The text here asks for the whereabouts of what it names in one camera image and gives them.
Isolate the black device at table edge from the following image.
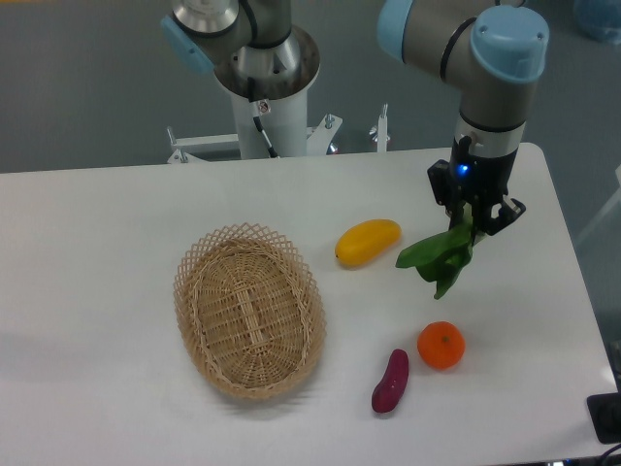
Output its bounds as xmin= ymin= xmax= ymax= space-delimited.
xmin=586 ymin=392 xmax=620 ymax=445

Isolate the green leafy vegetable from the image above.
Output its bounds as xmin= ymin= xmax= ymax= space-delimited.
xmin=395 ymin=204 xmax=482 ymax=300

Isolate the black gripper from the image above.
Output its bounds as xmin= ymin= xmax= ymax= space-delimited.
xmin=427 ymin=136 xmax=526 ymax=236

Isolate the woven wicker basket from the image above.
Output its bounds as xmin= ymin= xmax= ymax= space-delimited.
xmin=174 ymin=223 xmax=326 ymax=400

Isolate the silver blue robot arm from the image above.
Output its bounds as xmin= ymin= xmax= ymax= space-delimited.
xmin=161 ymin=1 xmax=549 ymax=236

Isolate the purple sweet potato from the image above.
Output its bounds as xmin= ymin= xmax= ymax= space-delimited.
xmin=372 ymin=349 xmax=409 ymax=415

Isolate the yellow mango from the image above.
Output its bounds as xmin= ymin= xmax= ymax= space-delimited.
xmin=335 ymin=218 xmax=402 ymax=268

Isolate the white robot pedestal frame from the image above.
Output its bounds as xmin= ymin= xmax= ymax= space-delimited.
xmin=165 ymin=23 xmax=392 ymax=165

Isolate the orange tangerine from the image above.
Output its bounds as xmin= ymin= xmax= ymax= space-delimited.
xmin=416 ymin=321 xmax=466 ymax=371

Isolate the black cable on pedestal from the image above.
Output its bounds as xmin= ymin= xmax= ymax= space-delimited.
xmin=246 ymin=77 xmax=281 ymax=159

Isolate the blue object in background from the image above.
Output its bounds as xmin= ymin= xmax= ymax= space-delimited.
xmin=572 ymin=0 xmax=620 ymax=45

